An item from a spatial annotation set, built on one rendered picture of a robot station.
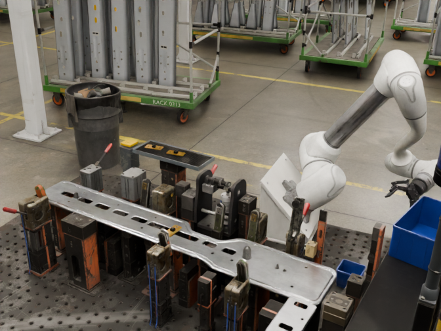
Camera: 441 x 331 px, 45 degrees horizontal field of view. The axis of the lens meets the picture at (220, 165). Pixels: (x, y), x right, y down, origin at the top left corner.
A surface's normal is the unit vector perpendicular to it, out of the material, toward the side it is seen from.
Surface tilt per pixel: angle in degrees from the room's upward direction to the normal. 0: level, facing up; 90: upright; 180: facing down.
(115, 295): 0
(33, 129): 89
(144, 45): 87
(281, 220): 90
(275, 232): 90
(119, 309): 0
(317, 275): 0
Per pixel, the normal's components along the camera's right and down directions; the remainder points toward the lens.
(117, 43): -0.31, 0.33
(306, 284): 0.02, -0.90
